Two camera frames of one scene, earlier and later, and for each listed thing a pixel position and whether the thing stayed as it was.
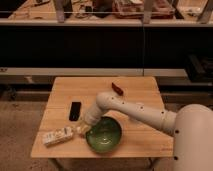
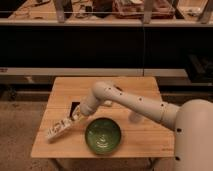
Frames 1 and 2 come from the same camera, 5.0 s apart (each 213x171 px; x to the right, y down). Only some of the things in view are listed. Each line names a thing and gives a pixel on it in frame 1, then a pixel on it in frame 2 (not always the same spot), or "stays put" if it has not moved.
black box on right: [198, 69] stays put
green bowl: [104, 135] stays put
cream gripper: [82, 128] -> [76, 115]
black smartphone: [75, 111] stays put
